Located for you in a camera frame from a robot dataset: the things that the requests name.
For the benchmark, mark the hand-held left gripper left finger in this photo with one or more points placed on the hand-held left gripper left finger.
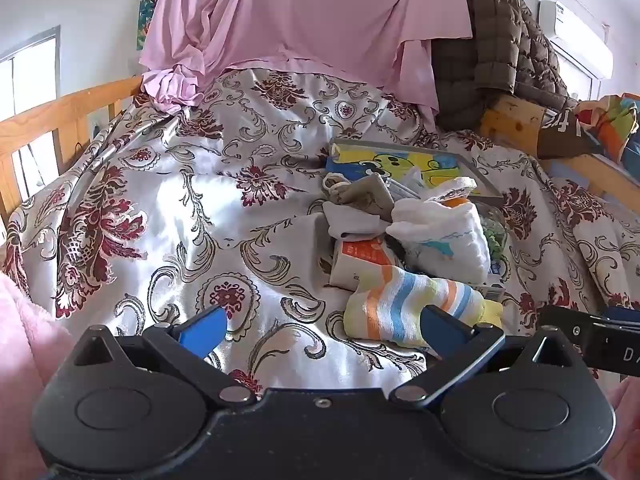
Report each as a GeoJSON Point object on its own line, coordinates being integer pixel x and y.
{"type": "Point", "coordinates": [205, 332]}

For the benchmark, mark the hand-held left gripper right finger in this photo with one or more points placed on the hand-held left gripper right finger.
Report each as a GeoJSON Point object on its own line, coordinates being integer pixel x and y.
{"type": "Point", "coordinates": [442, 330]}

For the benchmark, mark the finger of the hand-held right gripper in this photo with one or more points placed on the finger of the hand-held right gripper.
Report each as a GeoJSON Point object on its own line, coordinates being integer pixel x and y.
{"type": "Point", "coordinates": [567, 320]}

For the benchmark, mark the pastel striped sock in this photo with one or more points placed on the pastel striped sock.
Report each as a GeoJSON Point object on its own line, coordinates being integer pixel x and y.
{"type": "Point", "coordinates": [390, 305]}

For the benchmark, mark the black sock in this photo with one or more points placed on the black sock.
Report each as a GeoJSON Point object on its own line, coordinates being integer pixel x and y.
{"type": "Point", "coordinates": [395, 250]}

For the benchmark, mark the white cloth with teal print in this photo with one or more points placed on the white cloth with teal print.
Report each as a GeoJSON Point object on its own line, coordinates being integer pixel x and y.
{"type": "Point", "coordinates": [450, 230]}

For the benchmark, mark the grey sock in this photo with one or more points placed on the grey sock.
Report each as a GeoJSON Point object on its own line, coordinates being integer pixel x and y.
{"type": "Point", "coordinates": [345, 220]}

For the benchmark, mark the white plastic packet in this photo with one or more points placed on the white plastic packet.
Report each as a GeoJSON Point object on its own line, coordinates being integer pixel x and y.
{"type": "Point", "coordinates": [407, 185]}

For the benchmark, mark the beige sock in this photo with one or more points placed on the beige sock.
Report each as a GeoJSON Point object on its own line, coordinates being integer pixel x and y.
{"type": "Point", "coordinates": [365, 195]}

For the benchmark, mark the cartoon print storage box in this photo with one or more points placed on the cartoon print storage box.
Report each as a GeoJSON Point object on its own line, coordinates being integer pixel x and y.
{"type": "Point", "coordinates": [400, 160]}

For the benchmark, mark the blue and white tissue pack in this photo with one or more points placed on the blue and white tissue pack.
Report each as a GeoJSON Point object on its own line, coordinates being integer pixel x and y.
{"type": "Point", "coordinates": [494, 290]}

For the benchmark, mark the pink fleece cloth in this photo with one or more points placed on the pink fleece cloth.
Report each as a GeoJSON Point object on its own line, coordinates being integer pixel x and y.
{"type": "Point", "coordinates": [627, 425]}
{"type": "Point", "coordinates": [30, 360]}

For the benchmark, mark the green pompom bag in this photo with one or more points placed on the green pompom bag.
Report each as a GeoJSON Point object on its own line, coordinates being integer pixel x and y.
{"type": "Point", "coordinates": [492, 240]}

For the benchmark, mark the floral satin bedspread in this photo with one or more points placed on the floral satin bedspread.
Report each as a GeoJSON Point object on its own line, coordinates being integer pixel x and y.
{"type": "Point", "coordinates": [175, 200]}

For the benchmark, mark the white lace trim sock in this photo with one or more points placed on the white lace trim sock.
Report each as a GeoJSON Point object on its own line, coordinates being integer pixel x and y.
{"type": "Point", "coordinates": [450, 189]}

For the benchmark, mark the brown cloth with white letters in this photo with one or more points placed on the brown cloth with white letters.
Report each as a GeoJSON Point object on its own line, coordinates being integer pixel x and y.
{"type": "Point", "coordinates": [560, 135]}

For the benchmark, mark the colourful patchwork cloth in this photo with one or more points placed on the colourful patchwork cloth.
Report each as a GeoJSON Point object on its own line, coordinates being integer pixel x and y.
{"type": "Point", "coordinates": [610, 120]}

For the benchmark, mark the white air conditioner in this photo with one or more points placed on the white air conditioner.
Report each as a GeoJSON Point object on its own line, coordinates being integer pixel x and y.
{"type": "Point", "coordinates": [575, 30]}

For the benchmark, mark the brown quilted jacket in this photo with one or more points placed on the brown quilted jacket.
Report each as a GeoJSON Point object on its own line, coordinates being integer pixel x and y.
{"type": "Point", "coordinates": [500, 35]}

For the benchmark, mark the window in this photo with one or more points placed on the window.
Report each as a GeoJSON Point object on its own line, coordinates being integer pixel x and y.
{"type": "Point", "coordinates": [30, 75]}

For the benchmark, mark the pink bed sheet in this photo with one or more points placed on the pink bed sheet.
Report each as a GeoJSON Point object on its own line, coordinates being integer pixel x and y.
{"type": "Point", "coordinates": [300, 10]}

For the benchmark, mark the teal wall poster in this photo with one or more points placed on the teal wall poster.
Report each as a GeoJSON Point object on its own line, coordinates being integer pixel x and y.
{"type": "Point", "coordinates": [147, 15]}

